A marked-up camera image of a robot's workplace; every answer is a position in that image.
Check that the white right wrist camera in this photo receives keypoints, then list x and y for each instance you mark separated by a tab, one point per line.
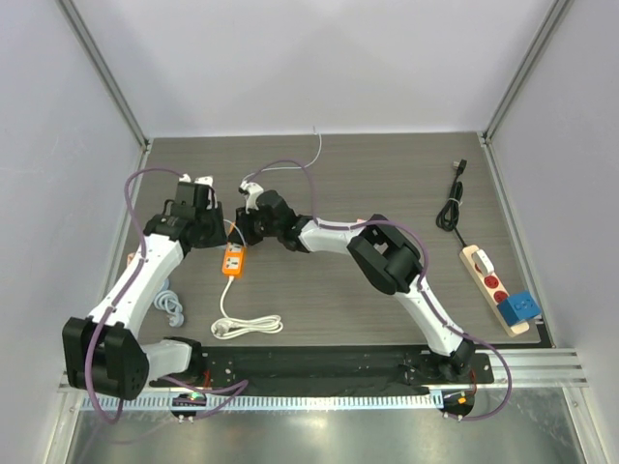
251	192

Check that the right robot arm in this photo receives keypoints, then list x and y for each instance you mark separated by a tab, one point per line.
389	261

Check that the white slotted cable duct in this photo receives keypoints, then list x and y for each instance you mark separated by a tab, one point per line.
176	401

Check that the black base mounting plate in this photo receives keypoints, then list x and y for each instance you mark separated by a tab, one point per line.
221	366

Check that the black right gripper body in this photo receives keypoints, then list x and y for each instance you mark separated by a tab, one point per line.
249	227

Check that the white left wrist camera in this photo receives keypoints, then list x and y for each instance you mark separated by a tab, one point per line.
205	197

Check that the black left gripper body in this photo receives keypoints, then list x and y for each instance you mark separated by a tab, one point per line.
212	229

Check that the beige red power strip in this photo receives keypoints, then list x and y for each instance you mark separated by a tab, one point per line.
492	289

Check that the blue cube adapter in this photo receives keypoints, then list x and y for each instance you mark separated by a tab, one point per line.
518	308

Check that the right aluminium frame post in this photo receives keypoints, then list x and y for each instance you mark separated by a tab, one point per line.
542	38

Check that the left aluminium frame post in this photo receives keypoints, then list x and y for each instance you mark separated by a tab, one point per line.
90	47

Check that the aluminium frame post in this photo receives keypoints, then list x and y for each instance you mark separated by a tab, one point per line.
542	38
90	47

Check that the aluminium front rail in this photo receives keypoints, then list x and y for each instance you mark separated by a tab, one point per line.
537	368

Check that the orange power strip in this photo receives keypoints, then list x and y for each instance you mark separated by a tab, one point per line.
233	260

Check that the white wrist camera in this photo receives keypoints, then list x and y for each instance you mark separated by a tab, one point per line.
251	192
205	197

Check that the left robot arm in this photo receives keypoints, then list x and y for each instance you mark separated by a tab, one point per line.
102	352

